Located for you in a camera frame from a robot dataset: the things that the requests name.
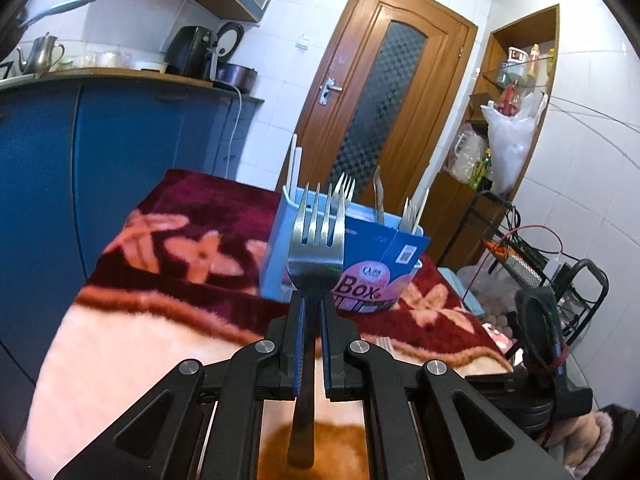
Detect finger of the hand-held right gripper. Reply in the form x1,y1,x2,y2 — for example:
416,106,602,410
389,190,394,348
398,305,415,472
465,372,522,414

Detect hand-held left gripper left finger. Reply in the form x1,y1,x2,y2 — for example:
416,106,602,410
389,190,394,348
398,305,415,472
52,290,307,480

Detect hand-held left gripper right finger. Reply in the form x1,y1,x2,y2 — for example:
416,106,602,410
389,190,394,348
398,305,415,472
320,296,576,480

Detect light blue utensil box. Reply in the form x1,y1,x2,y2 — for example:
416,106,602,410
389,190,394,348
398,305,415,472
260,185,432,313

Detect steel tongs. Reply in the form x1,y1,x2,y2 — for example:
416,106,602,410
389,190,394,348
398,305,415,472
372,165,387,224

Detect person's right forearm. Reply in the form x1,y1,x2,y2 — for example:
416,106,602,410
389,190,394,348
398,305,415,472
560,404,640,480

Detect tray of eggs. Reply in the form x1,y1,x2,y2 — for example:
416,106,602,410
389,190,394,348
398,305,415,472
470,287,518,346

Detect light blue plastic tray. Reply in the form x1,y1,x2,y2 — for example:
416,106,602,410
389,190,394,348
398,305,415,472
439,267,483,317

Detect pink and red floral blanket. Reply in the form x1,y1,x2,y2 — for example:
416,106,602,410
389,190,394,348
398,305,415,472
17,167,516,480

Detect wooden shelf niche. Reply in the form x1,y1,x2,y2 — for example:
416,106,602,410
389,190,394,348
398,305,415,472
430,4,561,271

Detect green bottle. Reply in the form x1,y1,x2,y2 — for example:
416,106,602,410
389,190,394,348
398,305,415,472
470,150,493,191

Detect clear plastic jug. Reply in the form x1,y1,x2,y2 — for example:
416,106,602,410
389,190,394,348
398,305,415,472
447,125,488,181

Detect white plastic bag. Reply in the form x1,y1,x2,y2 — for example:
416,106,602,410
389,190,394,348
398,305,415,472
481,92,548,198

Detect blue base cabinet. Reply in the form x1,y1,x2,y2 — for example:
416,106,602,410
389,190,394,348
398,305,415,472
0,67,265,356

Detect dark rice cooker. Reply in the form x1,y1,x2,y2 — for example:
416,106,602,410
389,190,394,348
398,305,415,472
212,21,259,95

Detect wooden door with glass panel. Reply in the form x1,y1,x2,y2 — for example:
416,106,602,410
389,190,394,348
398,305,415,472
295,0,480,266

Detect red bottle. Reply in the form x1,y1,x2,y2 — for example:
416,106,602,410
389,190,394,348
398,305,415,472
499,85,522,117

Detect black air fryer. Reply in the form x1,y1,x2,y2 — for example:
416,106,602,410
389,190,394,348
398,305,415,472
165,26,217,81

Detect white and red mug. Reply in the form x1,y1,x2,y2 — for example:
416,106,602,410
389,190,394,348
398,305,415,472
507,47,531,81

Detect clear glass bowl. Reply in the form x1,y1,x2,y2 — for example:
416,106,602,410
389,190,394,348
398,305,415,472
75,50,135,69

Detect steel kettle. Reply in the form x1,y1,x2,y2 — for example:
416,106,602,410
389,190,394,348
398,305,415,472
15,32,66,76

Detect black wire rack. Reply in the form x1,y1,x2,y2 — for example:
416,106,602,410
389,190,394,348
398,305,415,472
470,192,610,342

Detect red cable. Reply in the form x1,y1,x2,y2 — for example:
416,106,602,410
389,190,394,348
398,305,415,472
482,225,565,261

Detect white power cable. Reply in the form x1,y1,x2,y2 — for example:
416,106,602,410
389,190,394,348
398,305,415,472
217,82,244,181

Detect metal door handle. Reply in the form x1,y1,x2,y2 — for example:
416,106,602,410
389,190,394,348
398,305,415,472
319,77,344,107

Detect dark wok with steel handle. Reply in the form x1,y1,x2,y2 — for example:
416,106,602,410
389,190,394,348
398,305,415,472
0,0,97,61

